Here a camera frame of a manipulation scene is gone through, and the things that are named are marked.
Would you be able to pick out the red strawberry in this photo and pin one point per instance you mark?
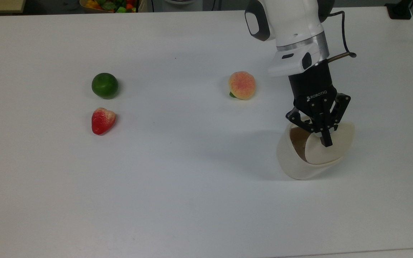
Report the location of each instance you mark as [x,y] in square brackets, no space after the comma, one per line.
[102,122]

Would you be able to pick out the basket of toy fruit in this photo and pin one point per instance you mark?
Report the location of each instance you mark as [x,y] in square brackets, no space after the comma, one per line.
[106,5]

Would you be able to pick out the black clamp mount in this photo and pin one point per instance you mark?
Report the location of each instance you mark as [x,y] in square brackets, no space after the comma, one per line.
[399,12]

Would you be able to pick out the green lime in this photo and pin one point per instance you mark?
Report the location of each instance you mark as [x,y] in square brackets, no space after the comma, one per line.
[104,85]

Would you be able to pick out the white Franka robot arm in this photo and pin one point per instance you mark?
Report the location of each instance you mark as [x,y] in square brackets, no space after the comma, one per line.
[289,25]

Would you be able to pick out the orange pink peach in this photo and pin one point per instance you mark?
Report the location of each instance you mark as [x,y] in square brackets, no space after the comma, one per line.
[242,85]

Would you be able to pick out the cream garbage bin with lid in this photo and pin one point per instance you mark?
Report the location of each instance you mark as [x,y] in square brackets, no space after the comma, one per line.
[292,161]

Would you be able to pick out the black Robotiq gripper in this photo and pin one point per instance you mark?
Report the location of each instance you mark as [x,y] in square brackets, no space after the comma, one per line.
[312,86]

